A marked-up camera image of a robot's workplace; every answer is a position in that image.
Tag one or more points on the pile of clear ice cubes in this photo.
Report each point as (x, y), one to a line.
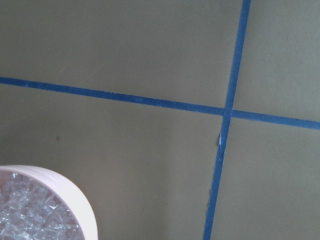
(30, 211)

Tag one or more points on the pink bowl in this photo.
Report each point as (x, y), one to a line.
(65, 189)

